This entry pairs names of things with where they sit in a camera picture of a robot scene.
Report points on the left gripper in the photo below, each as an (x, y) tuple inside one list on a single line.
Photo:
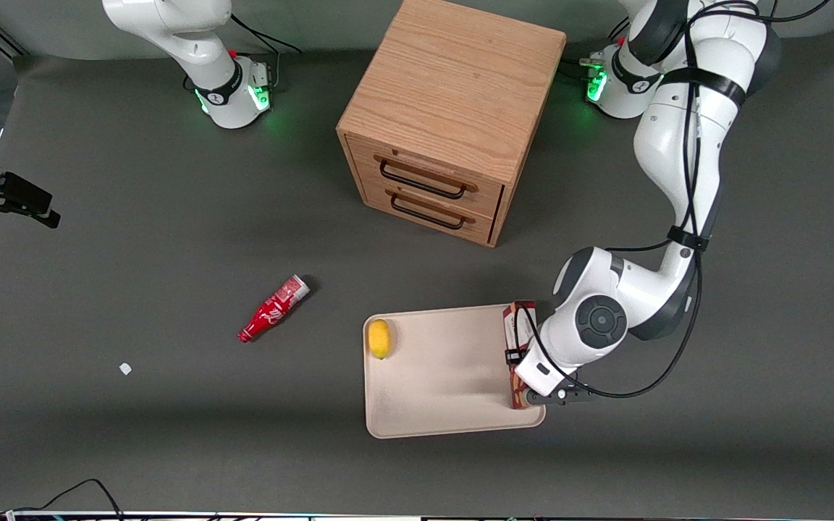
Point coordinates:
[(510, 356)]

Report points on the red cookie box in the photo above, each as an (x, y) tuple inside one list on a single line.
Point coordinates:
[(517, 325)]

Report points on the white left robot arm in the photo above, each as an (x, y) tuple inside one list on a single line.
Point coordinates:
[(677, 181)]

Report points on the beige plastic tray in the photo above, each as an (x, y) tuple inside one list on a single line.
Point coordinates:
[(446, 376)]

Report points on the wooden drawer front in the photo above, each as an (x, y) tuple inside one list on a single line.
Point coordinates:
[(478, 226), (489, 197)]

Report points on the yellow lemon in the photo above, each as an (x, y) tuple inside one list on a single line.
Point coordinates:
[(379, 339)]

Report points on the red soda bottle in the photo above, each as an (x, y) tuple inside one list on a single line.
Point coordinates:
[(272, 310)]

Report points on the wooden two-drawer cabinet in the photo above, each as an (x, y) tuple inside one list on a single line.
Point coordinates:
[(460, 79)]

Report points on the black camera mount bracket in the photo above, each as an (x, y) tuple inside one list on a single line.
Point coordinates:
[(562, 396)]

